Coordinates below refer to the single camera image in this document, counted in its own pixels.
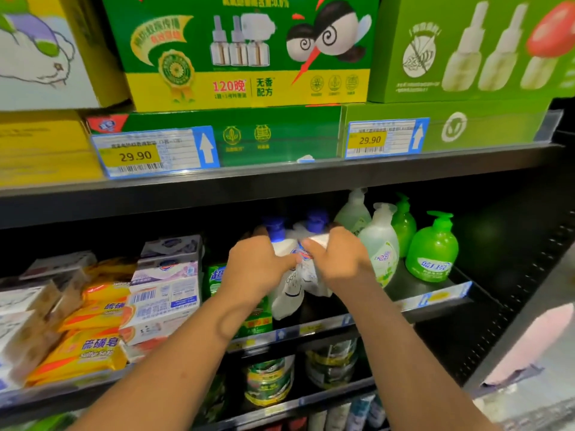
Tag person's right hand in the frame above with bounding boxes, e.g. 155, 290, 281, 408
301, 227, 377, 297

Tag person's left hand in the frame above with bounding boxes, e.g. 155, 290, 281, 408
218, 233, 302, 306

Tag white hand sanitizer bottle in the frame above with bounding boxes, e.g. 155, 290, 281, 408
265, 220, 307, 321
296, 211, 335, 297

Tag pale green hand sanitizer bottle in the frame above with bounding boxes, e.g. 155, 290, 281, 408
334, 188, 372, 234

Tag stack of green soap boxes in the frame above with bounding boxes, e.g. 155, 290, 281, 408
205, 263, 275, 338

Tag bright green hand sanitizer bottle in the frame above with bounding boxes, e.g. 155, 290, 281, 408
391, 195, 418, 259
406, 211, 460, 284

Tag stack of white purple soap boxes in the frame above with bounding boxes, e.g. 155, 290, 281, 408
121, 235, 206, 360

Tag stack of yellow soap boxes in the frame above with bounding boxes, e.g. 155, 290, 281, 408
27, 258, 140, 387

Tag stack of white orange soap boxes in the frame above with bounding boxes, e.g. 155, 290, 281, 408
0, 251, 98, 391

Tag person's left forearm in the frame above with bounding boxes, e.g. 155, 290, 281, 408
70, 283, 262, 431

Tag person's right forearm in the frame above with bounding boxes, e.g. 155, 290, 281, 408
337, 278, 500, 431

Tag white blue price tag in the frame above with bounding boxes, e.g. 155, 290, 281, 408
344, 118, 431, 160
92, 127, 221, 178

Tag teal packets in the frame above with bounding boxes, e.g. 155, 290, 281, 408
305, 394, 388, 431

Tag green box bottle print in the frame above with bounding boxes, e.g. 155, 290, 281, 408
368, 0, 575, 104

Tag green yellow cartoon box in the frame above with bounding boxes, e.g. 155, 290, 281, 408
101, 0, 383, 113

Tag flat yellow box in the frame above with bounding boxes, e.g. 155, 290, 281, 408
0, 110, 104, 189

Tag green white carton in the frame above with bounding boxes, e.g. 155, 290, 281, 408
22, 412, 82, 431

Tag large yellow box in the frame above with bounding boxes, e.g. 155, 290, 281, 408
0, 0, 131, 111

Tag wire basket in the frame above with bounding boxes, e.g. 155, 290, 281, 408
498, 399, 575, 431

